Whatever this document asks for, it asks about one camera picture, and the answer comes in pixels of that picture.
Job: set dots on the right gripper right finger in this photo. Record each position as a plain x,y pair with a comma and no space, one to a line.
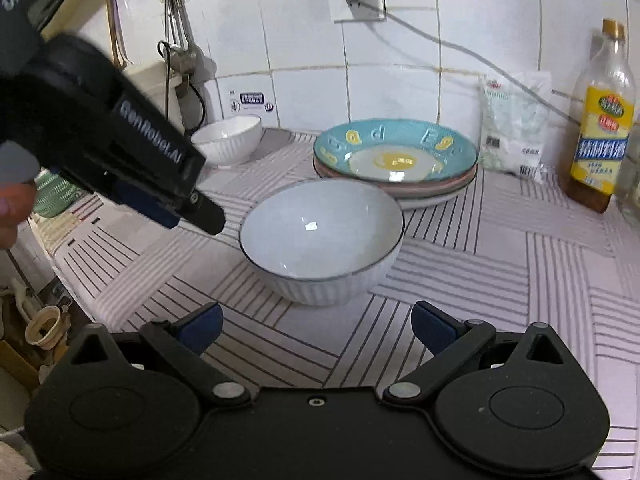
452,343

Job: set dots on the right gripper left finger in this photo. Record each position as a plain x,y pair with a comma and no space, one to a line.
180,346

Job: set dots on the pink strawberry pattern plate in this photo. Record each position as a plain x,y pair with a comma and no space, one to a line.
405,189

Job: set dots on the white bowl black rim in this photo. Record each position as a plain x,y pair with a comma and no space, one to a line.
323,242

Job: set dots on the blue fried egg plate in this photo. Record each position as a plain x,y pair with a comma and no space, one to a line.
395,151

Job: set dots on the person's left hand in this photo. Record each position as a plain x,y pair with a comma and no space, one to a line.
16,203

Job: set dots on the green cloth item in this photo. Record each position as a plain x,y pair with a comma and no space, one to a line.
54,194

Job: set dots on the white rice cooker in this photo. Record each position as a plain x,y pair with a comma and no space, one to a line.
150,79

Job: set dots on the striped white table mat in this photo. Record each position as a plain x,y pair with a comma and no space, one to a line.
507,251

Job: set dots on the hanging metal utensils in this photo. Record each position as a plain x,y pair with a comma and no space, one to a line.
185,57

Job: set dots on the white ribbed bowl at back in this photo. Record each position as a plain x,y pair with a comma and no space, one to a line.
230,141

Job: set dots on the white appliance with purple sticker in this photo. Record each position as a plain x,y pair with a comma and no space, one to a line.
249,94

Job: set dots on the white plastic bag of seasoning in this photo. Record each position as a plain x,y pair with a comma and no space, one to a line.
514,126

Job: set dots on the clear vinegar bottle green label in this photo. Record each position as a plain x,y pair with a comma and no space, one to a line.
627,187

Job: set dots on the yellow label oil bottle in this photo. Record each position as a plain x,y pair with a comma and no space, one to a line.
608,91

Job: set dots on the cream plastic ring holder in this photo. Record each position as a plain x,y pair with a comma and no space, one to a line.
47,328

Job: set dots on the white wall socket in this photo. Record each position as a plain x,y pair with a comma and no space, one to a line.
357,11

